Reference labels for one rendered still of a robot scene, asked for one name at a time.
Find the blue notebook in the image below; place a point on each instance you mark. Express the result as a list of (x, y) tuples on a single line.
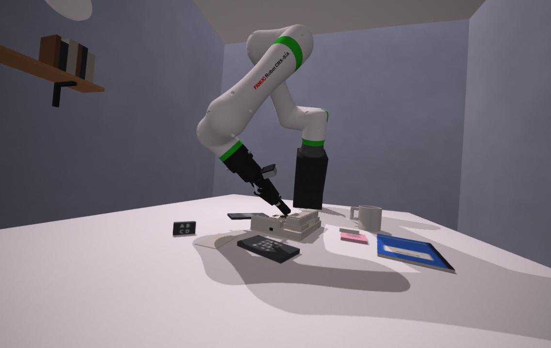
[(411, 251)]

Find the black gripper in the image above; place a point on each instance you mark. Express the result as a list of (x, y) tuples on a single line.
[(263, 187)]

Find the pink sticky note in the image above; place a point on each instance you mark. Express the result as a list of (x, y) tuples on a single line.
[(361, 238)]

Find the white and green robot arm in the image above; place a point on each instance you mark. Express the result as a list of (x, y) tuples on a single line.
[(276, 54)]

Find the grey mug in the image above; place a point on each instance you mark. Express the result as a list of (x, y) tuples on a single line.
[(369, 218)]

